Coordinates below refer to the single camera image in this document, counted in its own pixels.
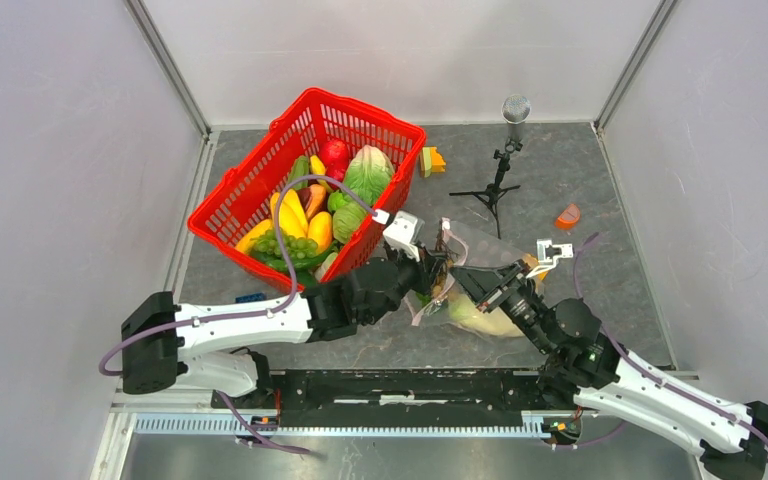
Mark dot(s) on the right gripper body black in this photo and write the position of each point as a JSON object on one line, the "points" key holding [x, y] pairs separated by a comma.
{"points": [[513, 293]]}

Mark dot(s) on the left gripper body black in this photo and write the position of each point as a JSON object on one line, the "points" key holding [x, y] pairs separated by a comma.
{"points": [[423, 274]]}

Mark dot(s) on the brown longan bunch toy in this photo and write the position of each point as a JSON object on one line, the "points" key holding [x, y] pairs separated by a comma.
{"points": [[444, 241]]}

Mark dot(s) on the clear zip top bag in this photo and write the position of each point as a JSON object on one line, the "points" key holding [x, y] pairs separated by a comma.
{"points": [[476, 262]]}

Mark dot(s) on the white long radish toy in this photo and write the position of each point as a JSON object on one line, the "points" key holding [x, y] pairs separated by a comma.
{"points": [[463, 314]]}

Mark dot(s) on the napa cabbage toy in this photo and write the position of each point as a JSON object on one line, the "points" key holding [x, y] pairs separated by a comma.
{"points": [[369, 174]]}

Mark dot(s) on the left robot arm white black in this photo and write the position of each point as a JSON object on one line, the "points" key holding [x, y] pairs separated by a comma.
{"points": [[164, 343]]}

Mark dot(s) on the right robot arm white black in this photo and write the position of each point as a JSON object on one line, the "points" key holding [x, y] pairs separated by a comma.
{"points": [[587, 367]]}

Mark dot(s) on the orange slice toy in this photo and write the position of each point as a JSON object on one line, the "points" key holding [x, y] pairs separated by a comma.
{"points": [[568, 218]]}

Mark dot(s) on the round green cabbage toy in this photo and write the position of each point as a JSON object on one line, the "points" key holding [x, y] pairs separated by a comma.
{"points": [[347, 219]]}

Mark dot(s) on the yellow mango toy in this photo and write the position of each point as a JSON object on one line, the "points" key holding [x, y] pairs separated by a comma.
{"points": [[320, 231]]}

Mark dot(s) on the green grapes toy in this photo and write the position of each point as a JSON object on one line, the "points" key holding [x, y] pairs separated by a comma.
{"points": [[271, 245]]}

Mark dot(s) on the orange sweet potato toy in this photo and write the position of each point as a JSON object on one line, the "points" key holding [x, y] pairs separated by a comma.
{"points": [[313, 199]]}

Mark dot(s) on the small red apple toy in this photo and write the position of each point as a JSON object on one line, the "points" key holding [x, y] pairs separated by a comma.
{"points": [[337, 171]]}

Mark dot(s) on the yellow banana bunch toy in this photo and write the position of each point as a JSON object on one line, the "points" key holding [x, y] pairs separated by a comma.
{"points": [[292, 218]]}

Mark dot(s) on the green cucumber toy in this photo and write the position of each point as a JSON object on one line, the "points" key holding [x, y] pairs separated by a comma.
{"points": [[300, 168]]}

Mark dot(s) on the blue toy brick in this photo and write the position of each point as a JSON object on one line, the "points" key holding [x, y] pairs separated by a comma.
{"points": [[249, 298]]}

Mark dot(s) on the microphone on black tripod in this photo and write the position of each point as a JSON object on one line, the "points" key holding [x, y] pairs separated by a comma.
{"points": [[515, 111]]}

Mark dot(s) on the red plastic basket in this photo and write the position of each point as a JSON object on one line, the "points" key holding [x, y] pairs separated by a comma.
{"points": [[242, 198]]}

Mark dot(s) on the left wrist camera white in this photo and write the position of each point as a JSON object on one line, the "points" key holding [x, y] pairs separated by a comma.
{"points": [[400, 231]]}

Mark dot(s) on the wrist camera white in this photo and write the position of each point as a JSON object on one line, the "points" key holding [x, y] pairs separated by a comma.
{"points": [[400, 231], [548, 256]]}

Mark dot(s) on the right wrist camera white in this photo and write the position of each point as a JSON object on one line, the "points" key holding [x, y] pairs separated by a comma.
{"points": [[548, 256]]}

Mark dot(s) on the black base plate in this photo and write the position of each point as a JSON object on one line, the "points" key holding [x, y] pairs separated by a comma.
{"points": [[404, 398]]}

